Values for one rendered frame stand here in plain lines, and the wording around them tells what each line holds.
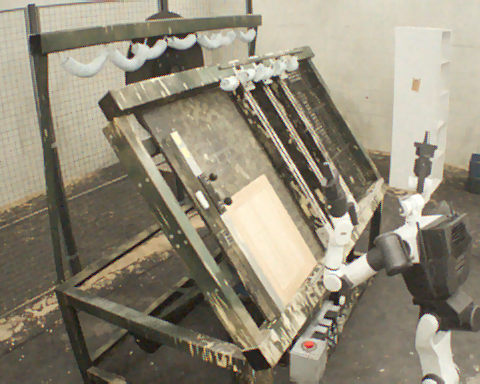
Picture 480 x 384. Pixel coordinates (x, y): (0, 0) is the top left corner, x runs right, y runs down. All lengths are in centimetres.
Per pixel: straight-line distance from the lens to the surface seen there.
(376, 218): 390
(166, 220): 185
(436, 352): 212
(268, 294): 208
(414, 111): 575
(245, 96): 257
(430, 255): 185
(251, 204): 224
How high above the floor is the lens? 218
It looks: 22 degrees down
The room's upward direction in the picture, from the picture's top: 3 degrees counter-clockwise
